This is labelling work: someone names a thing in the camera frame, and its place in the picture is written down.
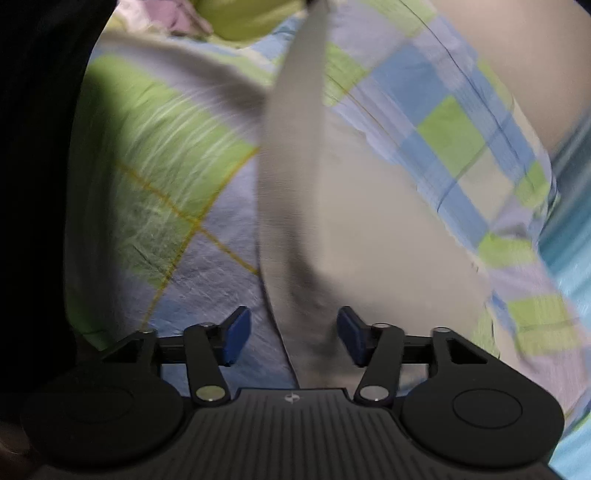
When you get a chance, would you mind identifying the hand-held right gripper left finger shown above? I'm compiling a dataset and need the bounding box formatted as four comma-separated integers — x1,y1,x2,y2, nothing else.
99,306,252,407

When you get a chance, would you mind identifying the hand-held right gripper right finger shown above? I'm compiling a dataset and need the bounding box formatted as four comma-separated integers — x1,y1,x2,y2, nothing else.
336,306,497,407

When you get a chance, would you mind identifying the beige cloth garment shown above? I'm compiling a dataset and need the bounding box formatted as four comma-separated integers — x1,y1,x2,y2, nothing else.
92,0,502,393

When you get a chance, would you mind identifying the checked blanket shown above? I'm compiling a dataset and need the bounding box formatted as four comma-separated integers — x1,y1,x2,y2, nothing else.
65,0,591,439

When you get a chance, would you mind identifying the teal bed sheet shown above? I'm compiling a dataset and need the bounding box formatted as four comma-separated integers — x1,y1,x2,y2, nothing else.
538,134,591,480

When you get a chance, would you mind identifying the yellow-green cloth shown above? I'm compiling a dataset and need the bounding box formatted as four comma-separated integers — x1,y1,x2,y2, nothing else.
191,0,311,43

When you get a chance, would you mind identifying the pink cloth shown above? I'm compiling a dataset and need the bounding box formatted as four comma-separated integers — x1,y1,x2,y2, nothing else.
141,0,214,38

